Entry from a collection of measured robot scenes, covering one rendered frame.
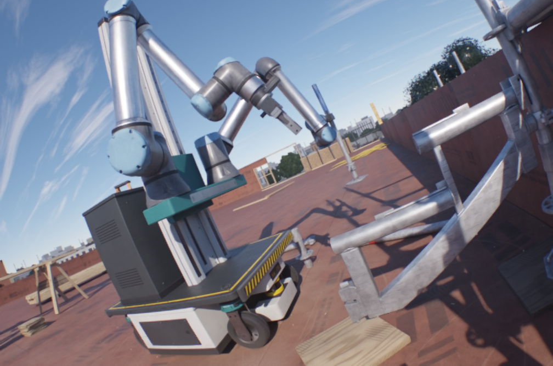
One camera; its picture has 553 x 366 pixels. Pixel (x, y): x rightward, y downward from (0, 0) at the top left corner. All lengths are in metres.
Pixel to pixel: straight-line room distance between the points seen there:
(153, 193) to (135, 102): 0.34
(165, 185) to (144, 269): 0.44
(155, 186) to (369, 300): 0.82
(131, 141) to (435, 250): 0.93
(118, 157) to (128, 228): 0.47
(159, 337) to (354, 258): 0.98
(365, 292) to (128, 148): 0.82
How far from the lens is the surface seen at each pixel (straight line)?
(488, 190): 0.78
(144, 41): 1.27
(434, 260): 0.80
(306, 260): 1.82
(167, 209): 1.05
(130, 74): 1.06
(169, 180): 1.09
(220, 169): 1.47
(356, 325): 1.09
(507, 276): 1.05
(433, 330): 0.96
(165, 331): 1.36
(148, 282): 1.37
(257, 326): 1.17
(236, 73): 0.95
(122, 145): 0.95
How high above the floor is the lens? 0.64
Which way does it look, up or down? 3 degrees up
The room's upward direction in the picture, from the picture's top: 24 degrees counter-clockwise
